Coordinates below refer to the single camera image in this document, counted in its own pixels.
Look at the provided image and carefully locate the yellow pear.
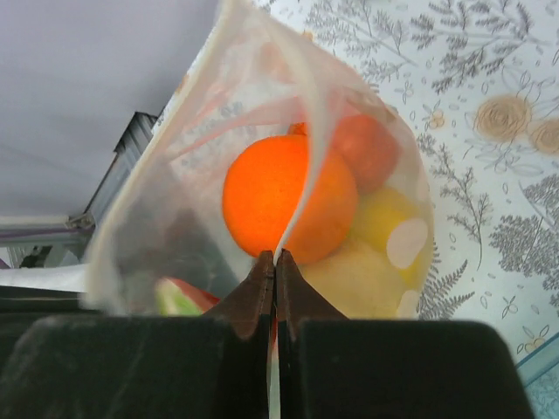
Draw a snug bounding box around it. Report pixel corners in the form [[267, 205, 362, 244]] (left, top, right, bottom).
[[300, 238, 407, 319]]

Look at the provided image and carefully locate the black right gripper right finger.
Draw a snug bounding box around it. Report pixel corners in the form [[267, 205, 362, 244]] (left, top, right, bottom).
[[276, 251, 533, 418]]

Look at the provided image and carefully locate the clear zip top bag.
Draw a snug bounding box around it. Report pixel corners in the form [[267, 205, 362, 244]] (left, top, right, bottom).
[[82, 0, 436, 419]]

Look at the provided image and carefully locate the watermelon slice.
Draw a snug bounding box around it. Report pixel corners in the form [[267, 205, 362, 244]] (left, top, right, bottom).
[[155, 278, 220, 317]]

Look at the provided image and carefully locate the clear blue glass tray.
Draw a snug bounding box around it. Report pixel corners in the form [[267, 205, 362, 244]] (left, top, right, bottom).
[[517, 334, 559, 419]]

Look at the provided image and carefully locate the yellow lemon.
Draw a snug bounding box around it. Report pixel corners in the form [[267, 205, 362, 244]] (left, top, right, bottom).
[[349, 187, 432, 289]]

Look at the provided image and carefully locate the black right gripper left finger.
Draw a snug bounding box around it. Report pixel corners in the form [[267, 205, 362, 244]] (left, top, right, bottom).
[[1, 251, 274, 418]]

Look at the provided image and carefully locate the orange mandarin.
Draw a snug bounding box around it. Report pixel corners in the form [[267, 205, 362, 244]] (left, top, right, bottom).
[[222, 134, 358, 264]]

